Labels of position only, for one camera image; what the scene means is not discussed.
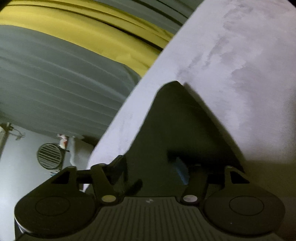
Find black pants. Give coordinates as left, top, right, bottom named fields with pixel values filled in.
left=123, top=81, right=243, bottom=200

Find small pink toy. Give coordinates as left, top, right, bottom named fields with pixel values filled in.
left=57, top=133, right=69, bottom=150

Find round slatted fan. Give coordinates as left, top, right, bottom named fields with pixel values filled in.
left=37, top=143, right=64, bottom=170

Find grey green curtain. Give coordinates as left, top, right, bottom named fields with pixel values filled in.
left=1, top=1, right=201, bottom=138

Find lavender bed sheet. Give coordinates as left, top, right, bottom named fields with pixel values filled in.
left=89, top=1, right=295, bottom=197

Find yellow curtain panel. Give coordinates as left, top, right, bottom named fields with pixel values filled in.
left=1, top=1, right=174, bottom=76

